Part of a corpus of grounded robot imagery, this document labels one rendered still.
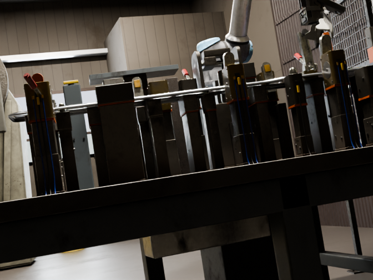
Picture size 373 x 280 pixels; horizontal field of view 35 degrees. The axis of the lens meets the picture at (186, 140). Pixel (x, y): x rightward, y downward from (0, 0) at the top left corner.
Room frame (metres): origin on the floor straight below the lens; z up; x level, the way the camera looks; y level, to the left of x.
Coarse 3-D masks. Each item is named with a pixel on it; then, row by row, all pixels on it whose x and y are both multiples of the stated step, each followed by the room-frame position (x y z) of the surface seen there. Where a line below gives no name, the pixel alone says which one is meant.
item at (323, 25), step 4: (320, 20) 2.13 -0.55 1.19; (324, 20) 2.13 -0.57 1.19; (320, 24) 2.12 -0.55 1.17; (324, 24) 2.12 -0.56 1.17; (328, 24) 2.11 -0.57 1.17; (320, 28) 2.10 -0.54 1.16; (324, 28) 2.11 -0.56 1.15; (328, 28) 2.11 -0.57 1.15; (332, 28) 2.11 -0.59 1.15; (332, 32) 2.10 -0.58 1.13; (332, 36) 2.10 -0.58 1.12
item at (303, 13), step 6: (300, 0) 2.16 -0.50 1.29; (306, 0) 2.15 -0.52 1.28; (312, 0) 2.16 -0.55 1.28; (300, 6) 2.18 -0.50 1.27; (306, 6) 2.17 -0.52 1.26; (312, 6) 2.14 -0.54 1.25; (318, 6) 2.14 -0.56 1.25; (324, 6) 2.15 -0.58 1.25; (300, 12) 2.18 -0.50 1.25; (306, 12) 2.13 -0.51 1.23; (312, 12) 2.14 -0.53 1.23; (318, 12) 2.14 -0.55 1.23; (300, 18) 2.20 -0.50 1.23; (306, 18) 2.14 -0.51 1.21; (312, 18) 2.13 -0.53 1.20; (318, 18) 2.14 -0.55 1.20; (306, 24) 2.18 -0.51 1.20
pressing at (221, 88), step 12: (348, 72) 2.23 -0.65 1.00; (252, 84) 2.16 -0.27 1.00; (276, 84) 2.26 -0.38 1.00; (144, 96) 2.02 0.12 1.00; (156, 96) 2.02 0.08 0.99; (168, 96) 2.11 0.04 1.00; (180, 96) 2.17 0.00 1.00; (60, 108) 1.97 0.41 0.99; (72, 108) 2.05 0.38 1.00; (84, 108) 2.09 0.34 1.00; (12, 120) 2.08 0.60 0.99; (24, 120) 2.13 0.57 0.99
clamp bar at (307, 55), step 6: (306, 30) 2.35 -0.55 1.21; (300, 36) 2.37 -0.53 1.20; (300, 42) 2.37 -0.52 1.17; (306, 42) 2.38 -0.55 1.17; (300, 48) 2.38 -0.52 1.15; (306, 48) 2.38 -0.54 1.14; (306, 54) 2.37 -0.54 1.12; (306, 60) 2.36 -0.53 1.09; (312, 60) 2.36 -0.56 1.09; (306, 66) 2.35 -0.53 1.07; (312, 66) 2.36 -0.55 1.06
